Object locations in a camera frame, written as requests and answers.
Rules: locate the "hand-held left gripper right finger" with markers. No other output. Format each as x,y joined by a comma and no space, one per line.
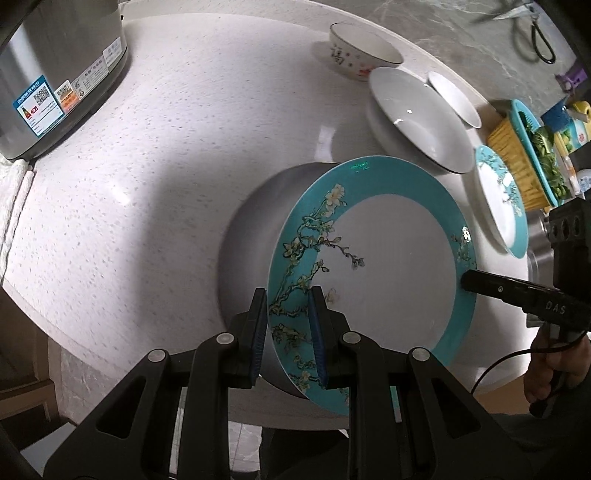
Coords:
316,339

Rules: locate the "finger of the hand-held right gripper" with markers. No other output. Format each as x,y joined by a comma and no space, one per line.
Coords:
494,288

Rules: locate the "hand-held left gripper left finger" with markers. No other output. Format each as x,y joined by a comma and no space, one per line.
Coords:
259,339

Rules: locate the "large teal floral plate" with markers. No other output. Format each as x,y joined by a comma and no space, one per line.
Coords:
397,277

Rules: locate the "white bowl with red print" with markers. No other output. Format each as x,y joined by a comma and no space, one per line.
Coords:
358,46

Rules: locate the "person's right hand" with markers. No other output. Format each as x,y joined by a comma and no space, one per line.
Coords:
535,369

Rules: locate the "metal pot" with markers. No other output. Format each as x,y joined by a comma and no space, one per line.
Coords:
538,240

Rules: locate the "small teal floral plate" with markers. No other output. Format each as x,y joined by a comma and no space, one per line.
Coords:
501,198

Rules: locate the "green leafy vegetables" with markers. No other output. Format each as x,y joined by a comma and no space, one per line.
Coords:
547,154

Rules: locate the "green labelled bottle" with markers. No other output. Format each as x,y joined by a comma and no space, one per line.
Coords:
575,136

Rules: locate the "yellow and teal colander basket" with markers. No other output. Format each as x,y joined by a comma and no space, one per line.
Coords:
510,147

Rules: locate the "blue sponge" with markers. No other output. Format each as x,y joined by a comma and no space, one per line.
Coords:
556,115

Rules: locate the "purple plastic item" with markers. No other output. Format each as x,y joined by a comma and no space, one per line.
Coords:
572,78

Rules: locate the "large white deep plate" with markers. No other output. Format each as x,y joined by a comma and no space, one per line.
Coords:
415,115

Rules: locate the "small white saucer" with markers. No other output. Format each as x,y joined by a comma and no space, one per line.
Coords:
455,99

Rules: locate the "wooden chair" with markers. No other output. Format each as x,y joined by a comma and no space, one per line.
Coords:
23,369

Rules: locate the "white towel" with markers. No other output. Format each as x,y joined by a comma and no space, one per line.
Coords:
16,212

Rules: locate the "stainless steel rice cooker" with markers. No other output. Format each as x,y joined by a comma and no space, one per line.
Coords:
55,69

